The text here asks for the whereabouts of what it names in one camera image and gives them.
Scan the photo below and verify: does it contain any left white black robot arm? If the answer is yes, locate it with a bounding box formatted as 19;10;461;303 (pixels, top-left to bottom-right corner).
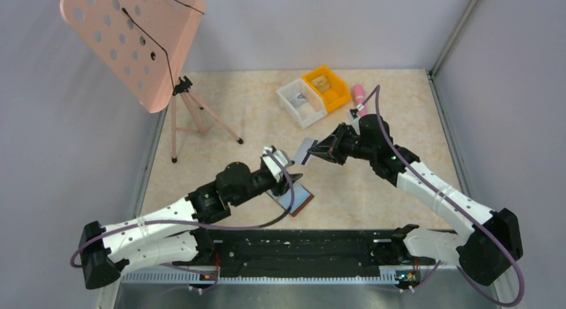
69;162;302;290

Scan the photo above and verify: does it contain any tan item in yellow bin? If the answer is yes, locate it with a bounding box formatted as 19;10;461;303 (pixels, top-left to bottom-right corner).
310;75;331;93

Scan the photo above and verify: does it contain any brown leather card holder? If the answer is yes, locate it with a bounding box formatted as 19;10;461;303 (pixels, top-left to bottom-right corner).
267;182;314;217

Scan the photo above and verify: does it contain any pink perforated music stand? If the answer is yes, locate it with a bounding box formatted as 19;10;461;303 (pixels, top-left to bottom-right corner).
59;0;244;163

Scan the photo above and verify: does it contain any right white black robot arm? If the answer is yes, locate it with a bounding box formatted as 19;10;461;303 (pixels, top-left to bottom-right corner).
308;113;523;286

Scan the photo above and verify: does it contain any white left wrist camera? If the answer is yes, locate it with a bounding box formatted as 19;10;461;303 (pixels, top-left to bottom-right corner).
261;146;293;182

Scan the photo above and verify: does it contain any grey striped credit card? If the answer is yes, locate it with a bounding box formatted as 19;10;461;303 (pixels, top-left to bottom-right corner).
293;137;318;166

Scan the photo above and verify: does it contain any white plastic bin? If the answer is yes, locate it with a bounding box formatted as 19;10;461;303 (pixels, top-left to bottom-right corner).
276;78;328;129

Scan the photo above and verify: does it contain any small item in white bin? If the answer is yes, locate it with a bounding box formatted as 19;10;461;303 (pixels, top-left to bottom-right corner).
290;92;308;108

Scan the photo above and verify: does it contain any purple cable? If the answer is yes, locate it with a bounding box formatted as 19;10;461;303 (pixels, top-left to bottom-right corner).
353;85;526;308
69;149;296;294

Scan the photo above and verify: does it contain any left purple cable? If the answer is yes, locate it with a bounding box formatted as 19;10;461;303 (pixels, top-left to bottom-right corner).
69;149;296;294

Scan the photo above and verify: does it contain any yellow plastic bin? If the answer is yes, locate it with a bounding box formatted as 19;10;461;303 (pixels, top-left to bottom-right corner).
302;65;352;113

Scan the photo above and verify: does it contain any pink marker pen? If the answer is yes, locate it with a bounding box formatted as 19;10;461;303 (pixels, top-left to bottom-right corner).
352;84;367;116

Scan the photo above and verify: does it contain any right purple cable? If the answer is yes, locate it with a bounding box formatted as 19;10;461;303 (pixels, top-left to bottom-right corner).
353;85;526;308

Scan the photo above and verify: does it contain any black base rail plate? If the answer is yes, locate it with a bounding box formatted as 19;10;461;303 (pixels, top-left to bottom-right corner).
187;230;434;278

